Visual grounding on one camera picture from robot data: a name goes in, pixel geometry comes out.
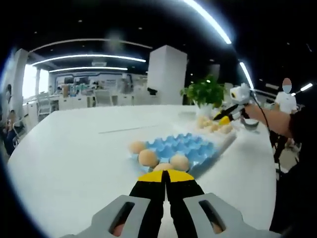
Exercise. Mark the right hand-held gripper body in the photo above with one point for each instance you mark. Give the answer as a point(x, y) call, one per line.
point(244, 95)

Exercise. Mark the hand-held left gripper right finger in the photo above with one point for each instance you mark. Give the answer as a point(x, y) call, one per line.
point(183, 198)

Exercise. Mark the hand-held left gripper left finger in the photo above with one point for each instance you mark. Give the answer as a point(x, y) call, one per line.
point(148, 198)

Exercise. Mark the group of beige eggs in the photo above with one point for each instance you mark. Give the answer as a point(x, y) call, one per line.
point(215, 127)

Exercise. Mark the single beige egg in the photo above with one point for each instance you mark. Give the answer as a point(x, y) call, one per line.
point(162, 166)
point(137, 146)
point(148, 158)
point(180, 161)

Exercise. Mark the blue egg tray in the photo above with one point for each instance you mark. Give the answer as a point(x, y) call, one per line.
point(183, 146)

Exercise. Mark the person's right hand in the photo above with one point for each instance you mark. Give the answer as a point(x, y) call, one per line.
point(251, 111)

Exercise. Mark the short ceiling light strip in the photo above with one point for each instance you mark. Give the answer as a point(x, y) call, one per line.
point(245, 73)

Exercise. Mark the potted green plant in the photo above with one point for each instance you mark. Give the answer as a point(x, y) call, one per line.
point(205, 91)

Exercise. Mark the small black device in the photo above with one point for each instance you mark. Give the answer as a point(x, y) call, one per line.
point(152, 91)

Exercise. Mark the long ceiling light strip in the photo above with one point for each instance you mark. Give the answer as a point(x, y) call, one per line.
point(211, 19)

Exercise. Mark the white table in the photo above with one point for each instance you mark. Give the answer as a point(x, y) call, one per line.
point(74, 161)

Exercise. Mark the white office chair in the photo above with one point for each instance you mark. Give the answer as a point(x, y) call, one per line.
point(102, 98)
point(43, 106)

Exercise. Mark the white office desk row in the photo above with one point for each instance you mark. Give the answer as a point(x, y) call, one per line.
point(71, 101)

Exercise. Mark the brown cardboard box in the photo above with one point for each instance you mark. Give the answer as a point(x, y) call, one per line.
point(65, 91)

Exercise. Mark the curved ceiling light strip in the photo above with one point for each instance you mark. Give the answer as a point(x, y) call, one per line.
point(99, 67)
point(86, 55)

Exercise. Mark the ceiling air vent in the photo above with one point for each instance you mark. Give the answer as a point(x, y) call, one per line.
point(99, 63)

